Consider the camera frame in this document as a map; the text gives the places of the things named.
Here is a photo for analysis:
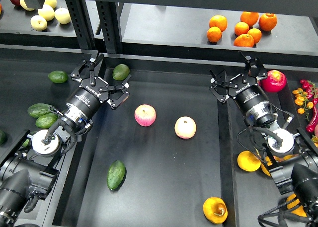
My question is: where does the yellow pear in tray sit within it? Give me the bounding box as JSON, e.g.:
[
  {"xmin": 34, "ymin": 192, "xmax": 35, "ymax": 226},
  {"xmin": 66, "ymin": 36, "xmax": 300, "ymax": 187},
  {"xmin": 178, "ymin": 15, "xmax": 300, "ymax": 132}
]
[{"xmin": 202, "ymin": 197, "xmax": 228, "ymax": 224}]

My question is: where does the small orange middle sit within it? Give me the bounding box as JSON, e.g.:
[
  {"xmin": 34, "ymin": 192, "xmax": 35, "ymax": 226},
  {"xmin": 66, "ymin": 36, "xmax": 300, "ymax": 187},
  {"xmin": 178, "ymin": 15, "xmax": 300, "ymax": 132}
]
[{"xmin": 234, "ymin": 21, "xmax": 249, "ymax": 36}]

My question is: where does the black centre tray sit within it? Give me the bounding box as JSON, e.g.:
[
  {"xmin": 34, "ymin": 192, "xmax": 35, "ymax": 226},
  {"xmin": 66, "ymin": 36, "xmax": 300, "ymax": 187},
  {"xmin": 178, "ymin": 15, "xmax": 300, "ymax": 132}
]
[{"xmin": 42, "ymin": 52, "xmax": 239, "ymax": 227}]

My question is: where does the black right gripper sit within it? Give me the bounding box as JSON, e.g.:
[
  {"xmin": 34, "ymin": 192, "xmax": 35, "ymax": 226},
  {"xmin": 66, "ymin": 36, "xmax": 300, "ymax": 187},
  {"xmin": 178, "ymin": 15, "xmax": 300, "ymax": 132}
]
[{"xmin": 209, "ymin": 51, "xmax": 269, "ymax": 115}]

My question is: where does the red chili pepper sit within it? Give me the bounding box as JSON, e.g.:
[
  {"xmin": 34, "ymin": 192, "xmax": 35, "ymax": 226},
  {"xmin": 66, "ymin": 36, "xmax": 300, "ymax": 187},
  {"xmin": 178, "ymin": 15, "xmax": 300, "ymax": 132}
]
[{"xmin": 306, "ymin": 105, "xmax": 318, "ymax": 133}]

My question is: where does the yellow pear bottom right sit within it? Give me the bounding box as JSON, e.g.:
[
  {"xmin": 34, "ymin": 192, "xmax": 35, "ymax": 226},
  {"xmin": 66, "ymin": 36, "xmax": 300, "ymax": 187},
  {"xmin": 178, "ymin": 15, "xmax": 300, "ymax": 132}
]
[{"xmin": 286, "ymin": 193, "xmax": 307, "ymax": 217}]

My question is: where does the pale yellow apple front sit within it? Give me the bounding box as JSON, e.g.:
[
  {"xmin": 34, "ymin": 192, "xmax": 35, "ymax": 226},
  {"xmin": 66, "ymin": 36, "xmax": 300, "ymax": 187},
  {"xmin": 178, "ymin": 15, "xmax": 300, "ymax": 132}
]
[{"xmin": 30, "ymin": 15, "xmax": 47, "ymax": 31}]

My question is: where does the orange top middle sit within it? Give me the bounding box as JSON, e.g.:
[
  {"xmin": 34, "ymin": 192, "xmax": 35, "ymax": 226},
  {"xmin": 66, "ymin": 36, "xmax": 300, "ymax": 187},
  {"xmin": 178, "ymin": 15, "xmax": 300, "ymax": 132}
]
[{"xmin": 240, "ymin": 11, "xmax": 259, "ymax": 27}]

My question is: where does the black shelf upright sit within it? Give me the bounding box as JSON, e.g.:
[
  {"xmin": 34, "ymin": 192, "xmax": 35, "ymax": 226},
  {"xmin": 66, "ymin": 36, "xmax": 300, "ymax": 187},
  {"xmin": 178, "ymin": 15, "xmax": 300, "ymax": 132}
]
[{"xmin": 65, "ymin": 0, "xmax": 124, "ymax": 54}]

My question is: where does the pale yellow pink apple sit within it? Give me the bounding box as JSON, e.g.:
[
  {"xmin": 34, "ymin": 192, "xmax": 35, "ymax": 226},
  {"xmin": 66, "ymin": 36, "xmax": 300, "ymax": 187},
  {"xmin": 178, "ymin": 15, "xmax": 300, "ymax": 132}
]
[{"xmin": 174, "ymin": 116, "xmax": 197, "ymax": 139}]

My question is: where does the green avocado left bin top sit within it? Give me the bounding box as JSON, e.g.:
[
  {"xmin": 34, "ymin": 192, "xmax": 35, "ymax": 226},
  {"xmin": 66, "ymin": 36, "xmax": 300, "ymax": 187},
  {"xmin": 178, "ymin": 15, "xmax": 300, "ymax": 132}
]
[{"xmin": 27, "ymin": 103, "xmax": 53, "ymax": 118}]

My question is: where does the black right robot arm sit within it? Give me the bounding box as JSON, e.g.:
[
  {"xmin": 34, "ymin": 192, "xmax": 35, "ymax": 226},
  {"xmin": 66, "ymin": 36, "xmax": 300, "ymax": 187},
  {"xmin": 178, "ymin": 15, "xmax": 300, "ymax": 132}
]
[{"xmin": 209, "ymin": 56, "xmax": 318, "ymax": 227}]

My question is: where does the green avocado bin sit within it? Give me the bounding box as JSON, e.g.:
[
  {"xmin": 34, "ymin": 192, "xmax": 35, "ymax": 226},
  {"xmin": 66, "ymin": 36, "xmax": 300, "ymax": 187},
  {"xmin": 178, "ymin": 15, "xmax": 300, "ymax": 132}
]
[
  {"xmin": 35, "ymin": 113, "xmax": 58, "ymax": 129},
  {"xmin": 27, "ymin": 103, "xmax": 53, "ymax": 118}
]

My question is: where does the dark avocado left edge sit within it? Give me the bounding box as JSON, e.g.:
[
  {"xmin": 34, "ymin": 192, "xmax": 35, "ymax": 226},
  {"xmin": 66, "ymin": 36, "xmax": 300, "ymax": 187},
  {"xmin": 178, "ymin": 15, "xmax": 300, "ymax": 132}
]
[{"xmin": 0, "ymin": 130, "xmax": 7, "ymax": 145}]

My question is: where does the orange top left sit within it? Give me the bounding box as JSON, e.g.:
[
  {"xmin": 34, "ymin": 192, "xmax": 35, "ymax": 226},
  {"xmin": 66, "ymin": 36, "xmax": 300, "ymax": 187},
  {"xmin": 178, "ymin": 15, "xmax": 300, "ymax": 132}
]
[{"xmin": 209, "ymin": 15, "xmax": 228, "ymax": 32}]

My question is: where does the orange front bottom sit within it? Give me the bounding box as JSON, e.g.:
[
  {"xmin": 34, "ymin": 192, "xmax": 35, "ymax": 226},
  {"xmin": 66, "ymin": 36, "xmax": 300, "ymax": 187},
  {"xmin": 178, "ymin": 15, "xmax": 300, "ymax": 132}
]
[{"xmin": 234, "ymin": 34, "xmax": 254, "ymax": 47}]

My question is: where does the green avocado upper left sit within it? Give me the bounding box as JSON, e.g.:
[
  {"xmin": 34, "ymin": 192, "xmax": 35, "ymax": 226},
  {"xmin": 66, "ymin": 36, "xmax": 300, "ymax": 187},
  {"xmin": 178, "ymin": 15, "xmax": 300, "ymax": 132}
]
[{"xmin": 48, "ymin": 70, "xmax": 68, "ymax": 83}]

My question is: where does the orange right middle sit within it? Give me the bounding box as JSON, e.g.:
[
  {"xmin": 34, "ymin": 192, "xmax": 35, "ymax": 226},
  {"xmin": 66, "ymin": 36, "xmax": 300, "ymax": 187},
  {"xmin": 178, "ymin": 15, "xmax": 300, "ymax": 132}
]
[{"xmin": 247, "ymin": 28, "xmax": 262, "ymax": 44}]

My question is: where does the orange top right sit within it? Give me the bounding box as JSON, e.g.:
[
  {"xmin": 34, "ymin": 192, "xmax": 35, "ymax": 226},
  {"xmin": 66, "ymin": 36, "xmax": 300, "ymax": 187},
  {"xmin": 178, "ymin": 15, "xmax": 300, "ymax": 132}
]
[{"xmin": 258, "ymin": 13, "xmax": 277, "ymax": 31}]

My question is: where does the pink red apple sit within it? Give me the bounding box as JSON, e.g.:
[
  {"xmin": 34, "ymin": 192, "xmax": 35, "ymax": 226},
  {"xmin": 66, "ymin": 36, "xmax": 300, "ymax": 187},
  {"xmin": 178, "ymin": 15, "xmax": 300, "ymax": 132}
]
[{"xmin": 134, "ymin": 104, "xmax": 157, "ymax": 127}]

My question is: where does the cherry tomato vine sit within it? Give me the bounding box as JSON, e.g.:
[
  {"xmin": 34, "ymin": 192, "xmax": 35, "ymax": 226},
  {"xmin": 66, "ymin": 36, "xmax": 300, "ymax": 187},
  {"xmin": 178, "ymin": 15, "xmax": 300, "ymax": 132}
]
[{"xmin": 292, "ymin": 79, "xmax": 318, "ymax": 115}]

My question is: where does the green avocado left bin middle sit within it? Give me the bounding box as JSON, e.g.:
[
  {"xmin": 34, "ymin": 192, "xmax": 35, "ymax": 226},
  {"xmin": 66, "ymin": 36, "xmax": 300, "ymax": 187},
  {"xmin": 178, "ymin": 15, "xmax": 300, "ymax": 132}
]
[{"xmin": 35, "ymin": 113, "xmax": 58, "ymax": 129}]

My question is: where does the pale yellow apple slice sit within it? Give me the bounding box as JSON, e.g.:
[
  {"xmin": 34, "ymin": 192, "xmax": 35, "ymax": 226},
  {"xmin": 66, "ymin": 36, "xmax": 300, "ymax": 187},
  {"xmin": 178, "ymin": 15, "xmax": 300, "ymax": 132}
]
[{"xmin": 19, "ymin": 0, "xmax": 35, "ymax": 11}]

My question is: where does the pale yellow apple middle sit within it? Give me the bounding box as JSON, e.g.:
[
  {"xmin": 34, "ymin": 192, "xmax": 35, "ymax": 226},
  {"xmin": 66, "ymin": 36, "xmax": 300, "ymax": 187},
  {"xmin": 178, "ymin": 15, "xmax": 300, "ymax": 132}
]
[{"xmin": 37, "ymin": 4, "xmax": 55, "ymax": 21}]

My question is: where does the yellow pear bin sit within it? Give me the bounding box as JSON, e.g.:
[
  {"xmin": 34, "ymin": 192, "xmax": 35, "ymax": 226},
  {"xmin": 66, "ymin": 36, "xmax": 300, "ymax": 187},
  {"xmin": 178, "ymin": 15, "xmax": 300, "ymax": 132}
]
[
  {"xmin": 260, "ymin": 156, "xmax": 272, "ymax": 177},
  {"xmin": 237, "ymin": 151, "xmax": 261, "ymax": 172}
]

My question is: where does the green avocado at tray corner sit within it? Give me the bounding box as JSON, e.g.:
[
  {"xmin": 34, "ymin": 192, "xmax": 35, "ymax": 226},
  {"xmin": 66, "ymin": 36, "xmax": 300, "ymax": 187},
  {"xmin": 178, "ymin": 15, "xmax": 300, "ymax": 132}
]
[{"xmin": 112, "ymin": 64, "xmax": 130, "ymax": 80}]

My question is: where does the orange lower left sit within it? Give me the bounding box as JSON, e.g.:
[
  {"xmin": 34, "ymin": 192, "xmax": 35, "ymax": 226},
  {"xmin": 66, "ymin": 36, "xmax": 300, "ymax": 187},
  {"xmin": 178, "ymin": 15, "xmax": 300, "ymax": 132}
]
[{"xmin": 207, "ymin": 26, "xmax": 222, "ymax": 43}]

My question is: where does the red apple right bin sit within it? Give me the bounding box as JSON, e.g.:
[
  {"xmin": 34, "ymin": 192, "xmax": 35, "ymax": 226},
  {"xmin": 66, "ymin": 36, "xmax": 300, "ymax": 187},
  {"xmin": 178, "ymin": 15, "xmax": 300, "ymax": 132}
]
[{"xmin": 260, "ymin": 70, "xmax": 287, "ymax": 92}]

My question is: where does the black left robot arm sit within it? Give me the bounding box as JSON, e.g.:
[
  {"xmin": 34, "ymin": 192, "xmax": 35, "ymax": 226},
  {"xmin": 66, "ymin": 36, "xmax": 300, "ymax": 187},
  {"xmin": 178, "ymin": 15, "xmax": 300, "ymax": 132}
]
[{"xmin": 0, "ymin": 54, "xmax": 131, "ymax": 227}]

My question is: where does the pale yellow apple back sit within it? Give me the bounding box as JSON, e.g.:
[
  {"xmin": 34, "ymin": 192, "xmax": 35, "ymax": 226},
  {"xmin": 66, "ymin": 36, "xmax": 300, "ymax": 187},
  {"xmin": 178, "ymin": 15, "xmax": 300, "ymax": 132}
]
[{"xmin": 44, "ymin": 0, "xmax": 57, "ymax": 9}]

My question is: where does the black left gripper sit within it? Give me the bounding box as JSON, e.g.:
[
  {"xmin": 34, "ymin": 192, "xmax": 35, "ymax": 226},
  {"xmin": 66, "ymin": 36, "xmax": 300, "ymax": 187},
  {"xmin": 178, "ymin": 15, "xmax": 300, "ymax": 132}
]
[{"xmin": 66, "ymin": 54, "xmax": 132, "ymax": 114}]

